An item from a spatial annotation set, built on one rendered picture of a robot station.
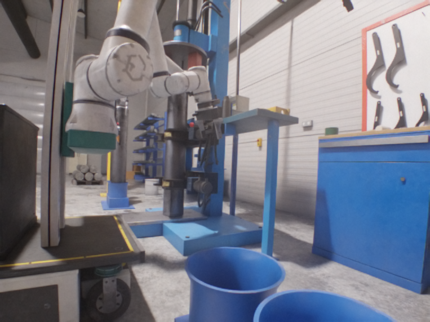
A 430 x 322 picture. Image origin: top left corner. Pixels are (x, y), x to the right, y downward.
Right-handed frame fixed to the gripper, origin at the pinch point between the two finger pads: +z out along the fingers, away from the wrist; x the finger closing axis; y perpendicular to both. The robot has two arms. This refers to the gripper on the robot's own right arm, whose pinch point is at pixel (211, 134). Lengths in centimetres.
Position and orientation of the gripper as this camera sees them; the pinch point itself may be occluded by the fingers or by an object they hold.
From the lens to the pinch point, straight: 116.1
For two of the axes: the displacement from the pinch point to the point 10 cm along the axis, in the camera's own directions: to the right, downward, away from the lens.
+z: 2.1, 9.1, 3.5
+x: 6.2, 1.5, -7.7
